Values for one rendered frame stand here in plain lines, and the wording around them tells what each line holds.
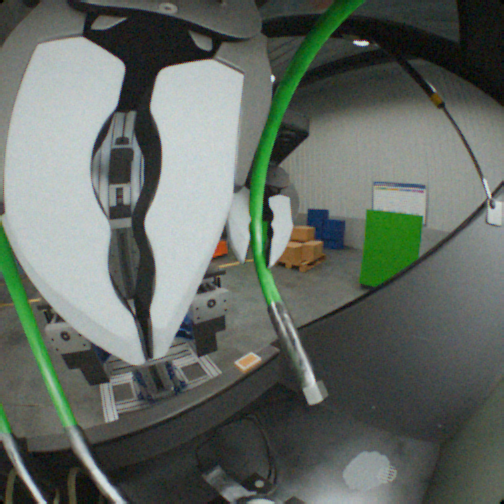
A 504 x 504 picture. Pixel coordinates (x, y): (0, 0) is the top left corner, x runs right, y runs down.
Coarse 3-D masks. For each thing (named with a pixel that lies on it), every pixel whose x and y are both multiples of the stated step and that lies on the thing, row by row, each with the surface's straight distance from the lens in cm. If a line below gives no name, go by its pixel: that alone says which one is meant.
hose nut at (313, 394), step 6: (318, 384) 17; (300, 390) 17; (306, 390) 17; (312, 390) 17; (318, 390) 17; (324, 390) 18; (300, 396) 18; (306, 396) 17; (312, 396) 17; (318, 396) 17; (324, 396) 17; (306, 402) 17; (312, 402) 17; (318, 402) 18
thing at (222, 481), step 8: (224, 472) 15; (208, 480) 15; (216, 480) 15; (224, 480) 15; (232, 480) 15; (216, 488) 15; (224, 488) 15; (232, 488) 15; (240, 488) 15; (224, 496) 15; (232, 496) 15; (240, 496) 15
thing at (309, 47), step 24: (336, 0) 17; (360, 0) 17; (336, 24) 17; (312, 48) 17; (288, 72) 17; (288, 96) 18; (264, 144) 19; (264, 168) 20; (264, 264) 20; (264, 288) 19
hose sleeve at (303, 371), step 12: (276, 312) 18; (288, 312) 18; (276, 324) 18; (288, 324) 17; (288, 336) 17; (288, 348) 17; (300, 348) 17; (288, 360) 17; (300, 360) 17; (300, 372) 17; (312, 372) 17; (300, 384) 17; (312, 384) 17
